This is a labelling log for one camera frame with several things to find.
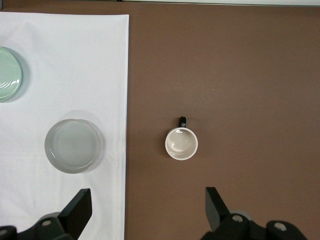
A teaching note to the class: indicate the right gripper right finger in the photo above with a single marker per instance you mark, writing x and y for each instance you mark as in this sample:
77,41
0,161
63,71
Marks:
214,212

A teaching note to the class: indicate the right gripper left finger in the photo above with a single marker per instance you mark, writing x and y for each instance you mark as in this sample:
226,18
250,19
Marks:
78,212

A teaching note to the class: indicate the gray plate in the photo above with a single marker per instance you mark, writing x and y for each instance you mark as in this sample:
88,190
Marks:
72,146

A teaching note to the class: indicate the green plate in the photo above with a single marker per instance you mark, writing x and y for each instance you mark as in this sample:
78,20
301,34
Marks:
8,75

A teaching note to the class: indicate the white cloth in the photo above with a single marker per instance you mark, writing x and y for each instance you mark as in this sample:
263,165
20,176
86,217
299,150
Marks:
65,75

